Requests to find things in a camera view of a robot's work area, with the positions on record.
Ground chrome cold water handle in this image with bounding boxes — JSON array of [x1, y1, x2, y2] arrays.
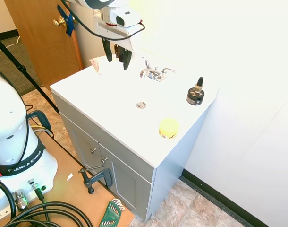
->
[[159, 67, 177, 79]]

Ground chrome sink faucet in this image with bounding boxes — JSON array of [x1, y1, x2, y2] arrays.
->
[[139, 60, 167, 83]]

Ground blue tape strip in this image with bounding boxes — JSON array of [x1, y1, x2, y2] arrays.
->
[[57, 5, 78, 37]]

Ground black round jar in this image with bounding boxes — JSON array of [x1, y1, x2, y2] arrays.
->
[[186, 87, 204, 105]]

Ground yellow round sponge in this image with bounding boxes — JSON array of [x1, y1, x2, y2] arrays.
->
[[158, 118, 180, 140]]

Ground green hex key set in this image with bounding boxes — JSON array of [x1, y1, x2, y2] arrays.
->
[[98, 198, 126, 227]]

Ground pink white folded cloth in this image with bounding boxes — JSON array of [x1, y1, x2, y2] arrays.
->
[[89, 56, 107, 75]]

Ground thick black base cable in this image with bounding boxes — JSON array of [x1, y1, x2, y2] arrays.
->
[[0, 176, 94, 227]]

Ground black tripod leg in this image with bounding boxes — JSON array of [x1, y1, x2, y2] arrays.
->
[[0, 32, 59, 114]]

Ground white sink countertop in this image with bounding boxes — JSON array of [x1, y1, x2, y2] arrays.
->
[[50, 48, 220, 169]]

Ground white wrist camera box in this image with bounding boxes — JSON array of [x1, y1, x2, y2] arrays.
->
[[110, 6, 143, 28]]

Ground grey vanity cabinet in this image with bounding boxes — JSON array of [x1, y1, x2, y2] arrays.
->
[[51, 91, 217, 222]]

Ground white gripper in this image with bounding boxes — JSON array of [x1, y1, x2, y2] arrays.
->
[[93, 7, 144, 71]]

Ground black C-clamp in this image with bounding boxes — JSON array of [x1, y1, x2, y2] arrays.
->
[[77, 165, 114, 195]]

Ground brown wooden door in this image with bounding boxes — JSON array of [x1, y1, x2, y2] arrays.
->
[[4, 0, 84, 91]]

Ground brass door knob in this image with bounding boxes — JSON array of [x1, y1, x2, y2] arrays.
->
[[52, 16, 67, 28]]

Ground brown wooden base board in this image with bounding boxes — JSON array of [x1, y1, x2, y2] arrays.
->
[[14, 111, 136, 227]]

